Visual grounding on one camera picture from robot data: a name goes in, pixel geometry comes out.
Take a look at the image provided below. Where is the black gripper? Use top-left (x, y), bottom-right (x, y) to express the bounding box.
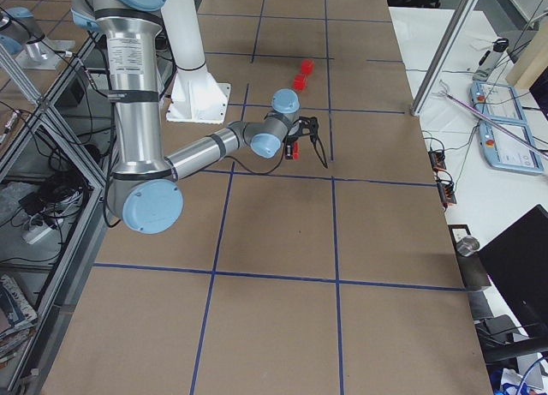
top-left (284, 124), bottom-right (303, 159)

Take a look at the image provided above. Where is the red block carried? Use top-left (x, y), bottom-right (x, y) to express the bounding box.
top-left (288, 141), bottom-right (300, 160)

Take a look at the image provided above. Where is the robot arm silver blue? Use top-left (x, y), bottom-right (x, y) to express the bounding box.
top-left (72, 0), bottom-right (300, 234)

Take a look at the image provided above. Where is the red block middle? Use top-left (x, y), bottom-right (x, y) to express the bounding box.
top-left (292, 73), bottom-right (307, 92)

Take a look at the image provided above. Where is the red block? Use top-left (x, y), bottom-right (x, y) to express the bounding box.
top-left (292, 73), bottom-right (307, 92)
top-left (300, 59), bottom-right (315, 76)

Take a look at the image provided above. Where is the red block near left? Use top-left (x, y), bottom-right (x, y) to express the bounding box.
top-left (300, 59), bottom-right (315, 76)

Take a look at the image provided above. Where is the orange electronics board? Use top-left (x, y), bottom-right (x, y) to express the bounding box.
top-left (428, 149), bottom-right (457, 209)

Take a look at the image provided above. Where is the reacher grabber tool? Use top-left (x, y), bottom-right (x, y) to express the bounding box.
top-left (432, 81), bottom-right (548, 159)

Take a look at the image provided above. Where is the metal cup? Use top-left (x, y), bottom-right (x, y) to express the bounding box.
top-left (456, 236), bottom-right (480, 257)

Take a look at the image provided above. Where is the black monitor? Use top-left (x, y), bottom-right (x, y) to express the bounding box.
top-left (479, 205), bottom-right (547, 337)

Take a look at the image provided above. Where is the white power strip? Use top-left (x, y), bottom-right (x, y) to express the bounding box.
top-left (22, 224), bottom-right (51, 245)

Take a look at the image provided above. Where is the stack of books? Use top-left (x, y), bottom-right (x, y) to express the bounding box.
top-left (1, 274), bottom-right (38, 365)

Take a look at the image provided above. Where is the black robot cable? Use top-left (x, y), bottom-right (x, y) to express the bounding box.
top-left (230, 141), bottom-right (288, 176)

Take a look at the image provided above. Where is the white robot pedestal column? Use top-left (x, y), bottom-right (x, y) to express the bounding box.
top-left (161, 0), bottom-right (231, 124)

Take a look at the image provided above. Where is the aluminium frame post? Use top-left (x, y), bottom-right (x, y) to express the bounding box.
top-left (410, 0), bottom-right (479, 117)

